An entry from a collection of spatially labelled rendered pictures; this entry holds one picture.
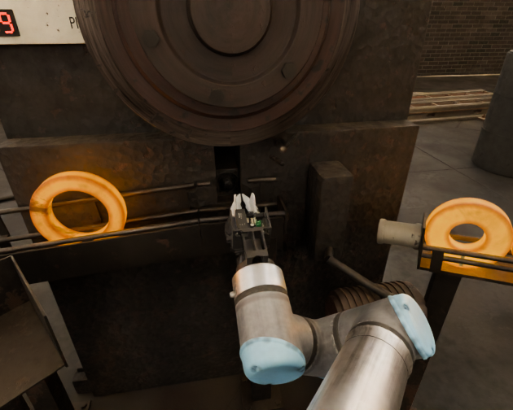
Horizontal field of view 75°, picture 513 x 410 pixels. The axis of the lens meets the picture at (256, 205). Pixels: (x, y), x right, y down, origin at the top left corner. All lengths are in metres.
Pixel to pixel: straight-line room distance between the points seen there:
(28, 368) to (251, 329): 0.38
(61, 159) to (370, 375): 0.71
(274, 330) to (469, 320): 1.29
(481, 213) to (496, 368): 0.90
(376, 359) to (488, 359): 1.18
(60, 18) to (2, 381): 0.64
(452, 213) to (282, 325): 0.44
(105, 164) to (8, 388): 0.44
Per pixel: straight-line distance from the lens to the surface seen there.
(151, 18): 0.56
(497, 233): 0.82
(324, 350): 0.58
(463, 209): 0.79
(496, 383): 1.55
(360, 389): 0.41
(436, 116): 4.69
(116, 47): 0.64
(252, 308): 0.53
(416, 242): 0.82
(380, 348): 0.47
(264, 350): 0.51
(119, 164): 0.82
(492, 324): 1.76
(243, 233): 0.61
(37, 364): 0.71
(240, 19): 0.55
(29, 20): 0.83
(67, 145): 0.83
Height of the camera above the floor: 1.11
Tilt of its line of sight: 29 degrees down
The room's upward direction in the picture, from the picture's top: straight up
